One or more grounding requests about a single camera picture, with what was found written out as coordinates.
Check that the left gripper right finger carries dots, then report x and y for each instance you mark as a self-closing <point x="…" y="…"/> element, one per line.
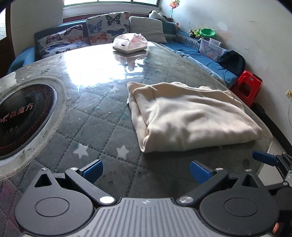
<point x="209" y="180"/>

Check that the butterfly cushion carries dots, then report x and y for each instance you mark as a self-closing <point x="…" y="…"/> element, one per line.
<point x="106" y="27"/>
<point x="66" y="40"/>

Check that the butterfly cushion left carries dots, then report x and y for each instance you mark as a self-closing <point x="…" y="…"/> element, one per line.
<point x="66" y="40"/>

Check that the plain grey cushion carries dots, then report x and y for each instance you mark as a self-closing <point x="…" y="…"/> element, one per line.
<point x="151" y="29"/>

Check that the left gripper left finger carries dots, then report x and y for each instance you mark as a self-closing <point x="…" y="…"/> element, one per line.
<point x="83" y="179"/>

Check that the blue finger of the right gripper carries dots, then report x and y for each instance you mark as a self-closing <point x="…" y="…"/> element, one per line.
<point x="265" y="158"/>

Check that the clear plastic storage box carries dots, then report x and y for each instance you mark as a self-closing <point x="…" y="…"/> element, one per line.
<point x="211" y="50"/>

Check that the cream white garment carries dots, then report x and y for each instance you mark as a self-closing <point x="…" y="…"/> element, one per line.
<point x="176" y="117"/>

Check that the round black induction cooktop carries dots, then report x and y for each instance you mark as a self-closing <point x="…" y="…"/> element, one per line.
<point x="31" y="112"/>

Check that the green plastic bowl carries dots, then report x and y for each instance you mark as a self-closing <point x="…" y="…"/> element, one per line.
<point x="207" y="33"/>

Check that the dark wooden door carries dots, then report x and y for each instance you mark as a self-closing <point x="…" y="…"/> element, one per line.
<point x="7" y="50"/>

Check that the red plastic stool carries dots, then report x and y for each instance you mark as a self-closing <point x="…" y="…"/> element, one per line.
<point x="247" y="87"/>

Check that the blue corner sofa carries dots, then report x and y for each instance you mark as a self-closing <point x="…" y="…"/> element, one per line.
<point x="177" y="41"/>

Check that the white plush toy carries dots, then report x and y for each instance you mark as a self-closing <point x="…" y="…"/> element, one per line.
<point x="158" y="16"/>

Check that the person's right hand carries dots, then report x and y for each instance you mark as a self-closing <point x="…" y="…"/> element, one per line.
<point x="276" y="228"/>

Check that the black backpack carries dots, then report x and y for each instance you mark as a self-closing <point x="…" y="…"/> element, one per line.
<point x="233" y="62"/>

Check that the window with green frame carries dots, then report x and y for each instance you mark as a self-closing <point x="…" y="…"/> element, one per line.
<point x="67" y="3"/>

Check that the pink white tissue pack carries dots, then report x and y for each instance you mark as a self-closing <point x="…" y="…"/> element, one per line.
<point x="130" y="43"/>

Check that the colourful pinwheel toy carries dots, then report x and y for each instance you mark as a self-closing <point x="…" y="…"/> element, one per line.
<point x="174" y="4"/>

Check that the butterfly cushion right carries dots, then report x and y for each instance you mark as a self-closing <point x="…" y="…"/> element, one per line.
<point x="106" y="27"/>

